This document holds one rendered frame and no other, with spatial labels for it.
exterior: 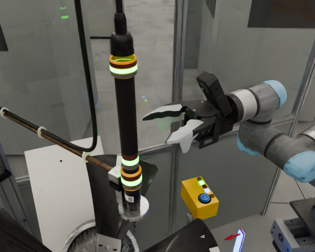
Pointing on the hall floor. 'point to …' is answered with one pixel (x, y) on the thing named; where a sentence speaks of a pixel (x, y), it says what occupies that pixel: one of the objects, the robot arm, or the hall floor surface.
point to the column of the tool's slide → (8, 189)
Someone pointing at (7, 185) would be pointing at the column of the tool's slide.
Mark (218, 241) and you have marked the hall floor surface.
